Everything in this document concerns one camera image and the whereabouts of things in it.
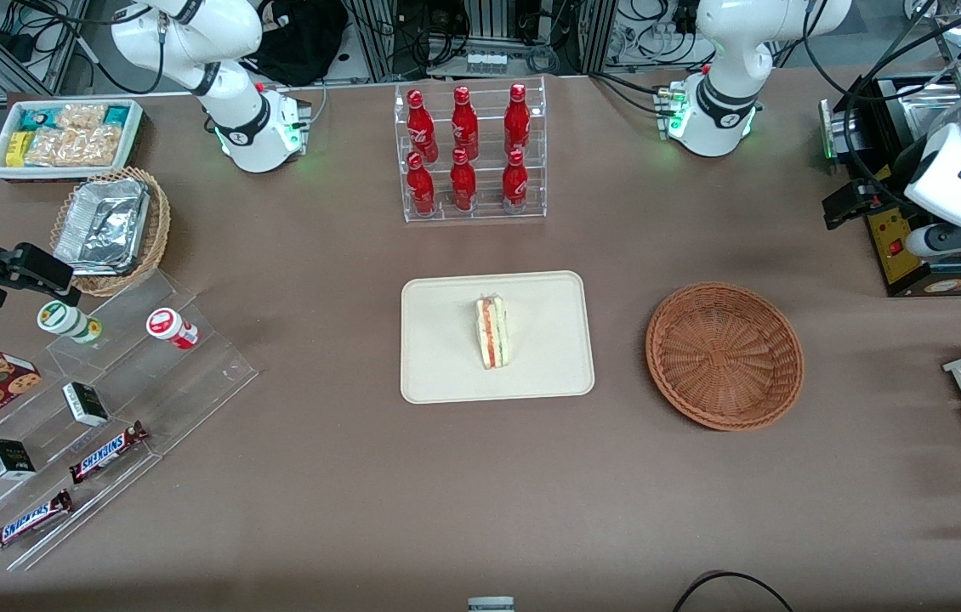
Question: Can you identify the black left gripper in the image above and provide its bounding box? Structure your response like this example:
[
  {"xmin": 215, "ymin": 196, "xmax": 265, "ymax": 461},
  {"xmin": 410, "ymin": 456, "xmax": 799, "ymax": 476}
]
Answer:
[{"xmin": 823, "ymin": 140, "xmax": 942, "ymax": 231}]

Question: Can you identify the triangular sandwich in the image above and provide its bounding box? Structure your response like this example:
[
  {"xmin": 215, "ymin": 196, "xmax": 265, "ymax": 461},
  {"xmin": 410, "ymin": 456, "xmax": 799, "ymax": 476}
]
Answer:
[{"xmin": 475, "ymin": 294, "xmax": 509, "ymax": 371}]

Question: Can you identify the aluminium foil tray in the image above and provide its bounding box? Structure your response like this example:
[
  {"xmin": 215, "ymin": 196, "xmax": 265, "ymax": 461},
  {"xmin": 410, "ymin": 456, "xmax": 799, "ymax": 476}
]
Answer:
[{"xmin": 53, "ymin": 177, "xmax": 151, "ymax": 276}]

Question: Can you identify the light wicker basket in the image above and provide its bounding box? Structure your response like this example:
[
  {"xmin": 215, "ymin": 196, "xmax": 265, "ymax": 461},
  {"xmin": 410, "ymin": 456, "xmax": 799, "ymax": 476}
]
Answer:
[{"xmin": 49, "ymin": 167, "xmax": 172, "ymax": 298}]

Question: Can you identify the brown wicker basket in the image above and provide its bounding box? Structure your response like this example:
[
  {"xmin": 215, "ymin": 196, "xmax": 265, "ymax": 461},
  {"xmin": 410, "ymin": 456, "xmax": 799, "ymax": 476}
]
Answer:
[{"xmin": 645, "ymin": 282, "xmax": 805, "ymax": 432}]

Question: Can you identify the cream plastic tray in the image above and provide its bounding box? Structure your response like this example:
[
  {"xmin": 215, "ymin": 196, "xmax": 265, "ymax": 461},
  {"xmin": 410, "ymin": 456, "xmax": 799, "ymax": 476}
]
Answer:
[{"xmin": 400, "ymin": 270, "xmax": 596, "ymax": 405}]

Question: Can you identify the green-lid drink bottle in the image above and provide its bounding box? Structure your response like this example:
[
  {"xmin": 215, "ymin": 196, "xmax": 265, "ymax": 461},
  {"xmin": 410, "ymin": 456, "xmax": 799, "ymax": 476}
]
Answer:
[{"xmin": 37, "ymin": 300, "xmax": 103, "ymax": 345}]

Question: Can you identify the black food warmer machine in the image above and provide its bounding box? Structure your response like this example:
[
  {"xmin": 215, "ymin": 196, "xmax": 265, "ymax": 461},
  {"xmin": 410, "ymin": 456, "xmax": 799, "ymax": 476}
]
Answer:
[{"xmin": 819, "ymin": 0, "xmax": 961, "ymax": 298}]

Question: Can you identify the white snack bin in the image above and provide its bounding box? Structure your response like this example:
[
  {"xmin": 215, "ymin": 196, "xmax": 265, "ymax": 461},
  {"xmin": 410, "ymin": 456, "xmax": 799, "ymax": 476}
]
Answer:
[{"xmin": 0, "ymin": 99, "xmax": 145, "ymax": 182}]

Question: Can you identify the steel warmer pan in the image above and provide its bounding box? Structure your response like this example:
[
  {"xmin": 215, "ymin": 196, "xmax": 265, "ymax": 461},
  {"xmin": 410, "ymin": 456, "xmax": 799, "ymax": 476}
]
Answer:
[{"xmin": 896, "ymin": 82, "xmax": 961, "ymax": 144}]

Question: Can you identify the clear cracker bag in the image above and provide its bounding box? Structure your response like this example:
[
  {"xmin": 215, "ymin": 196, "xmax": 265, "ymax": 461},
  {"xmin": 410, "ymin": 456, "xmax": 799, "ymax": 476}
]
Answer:
[
  {"xmin": 24, "ymin": 127, "xmax": 73, "ymax": 167},
  {"xmin": 54, "ymin": 103, "xmax": 107, "ymax": 133},
  {"xmin": 68, "ymin": 126, "xmax": 122, "ymax": 167}
]

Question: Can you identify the red-lid drink bottle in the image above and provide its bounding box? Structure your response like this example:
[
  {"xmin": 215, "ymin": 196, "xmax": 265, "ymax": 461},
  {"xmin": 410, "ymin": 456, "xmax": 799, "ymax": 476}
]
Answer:
[{"xmin": 146, "ymin": 308, "xmax": 200, "ymax": 350}]

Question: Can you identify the small black box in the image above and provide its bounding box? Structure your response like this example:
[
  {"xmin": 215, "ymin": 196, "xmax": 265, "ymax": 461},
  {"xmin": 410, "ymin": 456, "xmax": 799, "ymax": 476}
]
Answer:
[
  {"xmin": 0, "ymin": 439, "xmax": 37, "ymax": 481},
  {"xmin": 62, "ymin": 382, "xmax": 110, "ymax": 427}
]

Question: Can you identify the clear acrylic stepped stand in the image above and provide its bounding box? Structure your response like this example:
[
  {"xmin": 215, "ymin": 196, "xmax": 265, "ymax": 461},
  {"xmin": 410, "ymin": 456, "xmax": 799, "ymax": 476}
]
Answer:
[{"xmin": 0, "ymin": 270, "xmax": 260, "ymax": 572}]

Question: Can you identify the Snickers bar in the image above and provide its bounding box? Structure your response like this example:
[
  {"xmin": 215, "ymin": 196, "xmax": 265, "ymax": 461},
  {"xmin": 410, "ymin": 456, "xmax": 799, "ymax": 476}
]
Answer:
[
  {"xmin": 0, "ymin": 489, "xmax": 74, "ymax": 554},
  {"xmin": 69, "ymin": 421, "xmax": 150, "ymax": 485}
]

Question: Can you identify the red cola bottle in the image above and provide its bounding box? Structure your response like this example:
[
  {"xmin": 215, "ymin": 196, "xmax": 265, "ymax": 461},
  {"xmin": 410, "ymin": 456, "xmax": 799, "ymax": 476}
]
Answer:
[
  {"xmin": 450, "ymin": 148, "xmax": 477, "ymax": 212},
  {"xmin": 407, "ymin": 89, "xmax": 439, "ymax": 164},
  {"xmin": 504, "ymin": 82, "xmax": 532, "ymax": 158},
  {"xmin": 451, "ymin": 85, "xmax": 480, "ymax": 162},
  {"xmin": 502, "ymin": 149, "xmax": 529, "ymax": 213},
  {"xmin": 406, "ymin": 151, "xmax": 436, "ymax": 216}
]

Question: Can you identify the black bag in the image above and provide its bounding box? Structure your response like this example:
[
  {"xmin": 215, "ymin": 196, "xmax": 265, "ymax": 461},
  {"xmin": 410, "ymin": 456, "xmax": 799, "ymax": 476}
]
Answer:
[{"xmin": 242, "ymin": 0, "xmax": 350, "ymax": 88}]

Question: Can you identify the clear acrylic bottle rack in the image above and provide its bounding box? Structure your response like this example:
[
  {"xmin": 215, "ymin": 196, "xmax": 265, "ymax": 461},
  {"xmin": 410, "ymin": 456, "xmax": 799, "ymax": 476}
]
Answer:
[{"xmin": 394, "ymin": 75, "xmax": 548, "ymax": 224}]

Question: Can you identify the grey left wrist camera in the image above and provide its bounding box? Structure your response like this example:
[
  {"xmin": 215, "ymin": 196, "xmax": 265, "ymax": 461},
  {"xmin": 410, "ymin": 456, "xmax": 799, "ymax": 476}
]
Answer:
[{"xmin": 904, "ymin": 219, "xmax": 961, "ymax": 258}]

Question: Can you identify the black cable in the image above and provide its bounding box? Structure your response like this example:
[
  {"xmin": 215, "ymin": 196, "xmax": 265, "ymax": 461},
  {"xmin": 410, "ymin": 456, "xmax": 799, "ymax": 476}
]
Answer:
[{"xmin": 672, "ymin": 571, "xmax": 796, "ymax": 612}]

